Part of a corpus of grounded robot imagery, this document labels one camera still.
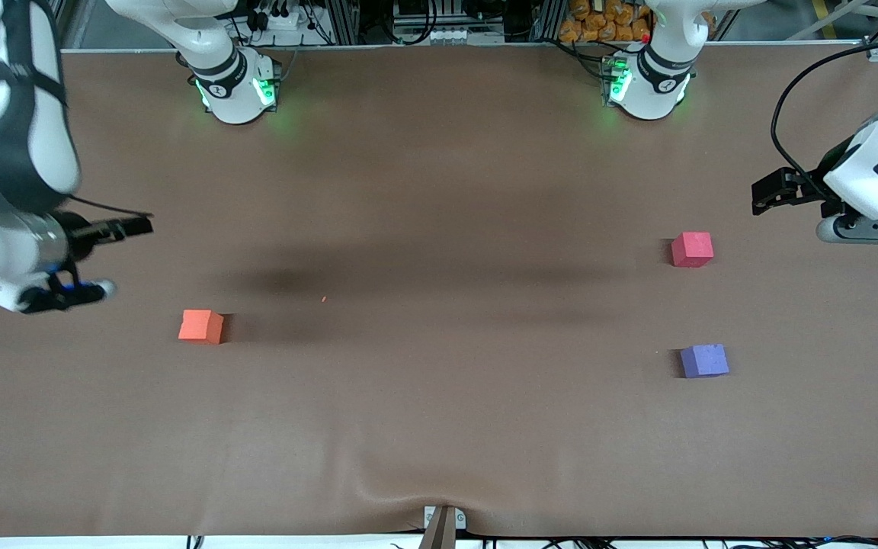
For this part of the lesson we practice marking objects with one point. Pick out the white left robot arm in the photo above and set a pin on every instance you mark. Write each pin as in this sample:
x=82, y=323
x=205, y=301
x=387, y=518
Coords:
x=648, y=84

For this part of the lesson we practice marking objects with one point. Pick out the purple foam block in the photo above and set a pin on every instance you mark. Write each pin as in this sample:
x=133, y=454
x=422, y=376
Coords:
x=704, y=361

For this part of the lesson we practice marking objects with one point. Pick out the white power strip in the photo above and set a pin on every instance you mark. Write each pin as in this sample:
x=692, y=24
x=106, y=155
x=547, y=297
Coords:
x=279, y=19

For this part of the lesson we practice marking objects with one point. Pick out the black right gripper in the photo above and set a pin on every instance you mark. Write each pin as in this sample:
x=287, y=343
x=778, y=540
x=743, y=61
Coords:
x=82, y=235

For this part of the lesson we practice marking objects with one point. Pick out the red foam block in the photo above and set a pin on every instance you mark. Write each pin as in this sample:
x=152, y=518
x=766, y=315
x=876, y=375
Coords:
x=692, y=249

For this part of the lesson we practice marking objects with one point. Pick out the pile of orange objects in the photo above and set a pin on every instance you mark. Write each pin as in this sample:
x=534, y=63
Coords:
x=599, y=23

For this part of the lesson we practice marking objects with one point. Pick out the brown table cloth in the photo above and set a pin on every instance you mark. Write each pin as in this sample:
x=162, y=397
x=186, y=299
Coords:
x=408, y=381

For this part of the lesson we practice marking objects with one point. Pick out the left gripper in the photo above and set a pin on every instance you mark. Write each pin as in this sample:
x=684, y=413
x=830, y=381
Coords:
x=806, y=185

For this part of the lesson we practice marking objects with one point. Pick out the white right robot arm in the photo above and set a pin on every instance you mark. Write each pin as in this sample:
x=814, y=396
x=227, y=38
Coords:
x=218, y=91

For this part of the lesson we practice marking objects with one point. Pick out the white terminal strip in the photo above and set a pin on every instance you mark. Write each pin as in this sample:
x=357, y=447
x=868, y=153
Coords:
x=447, y=34

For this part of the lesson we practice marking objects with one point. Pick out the orange foam block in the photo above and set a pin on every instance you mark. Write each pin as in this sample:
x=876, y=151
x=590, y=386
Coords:
x=199, y=326

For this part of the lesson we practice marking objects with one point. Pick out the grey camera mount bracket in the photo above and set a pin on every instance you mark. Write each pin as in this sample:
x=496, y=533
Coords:
x=443, y=526

